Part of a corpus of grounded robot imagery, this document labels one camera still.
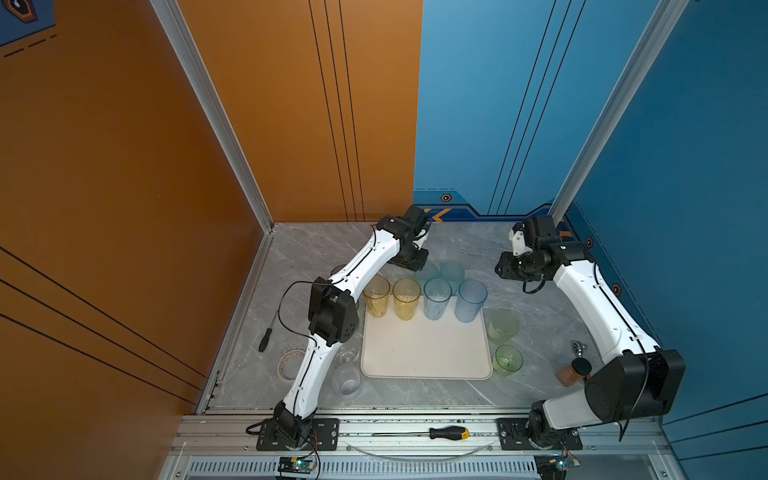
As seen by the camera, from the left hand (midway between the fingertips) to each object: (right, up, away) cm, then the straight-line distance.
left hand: (418, 263), depth 93 cm
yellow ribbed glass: (-13, -9, -3) cm, 16 cm away
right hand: (+22, -1, -10) cm, 24 cm away
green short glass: (+25, -28, -8) cm, 38 cm away
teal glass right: (+11, -3, +1) cm, 12 cm away
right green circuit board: (+32, -46, -23) cm, 61 cm away
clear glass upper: (-21, -26, -6) cm, 34 cm away
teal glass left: (+4, -3, +3) cm, 6 cm away
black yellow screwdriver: (+8, -41, -19) cm, 46 cm away
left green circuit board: (-31, -47, -22) cm, 61 cm away
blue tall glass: (+16, -9, -5) cm, 19 cm away
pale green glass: (+26, -19, -1) cm, 32 cm away
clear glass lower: (-21, -32, -11) cm, 40 cm away
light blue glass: (+6, -9, +2) cm, 11 cm away
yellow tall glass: (-4, -8, -7) cm, 12 cm away
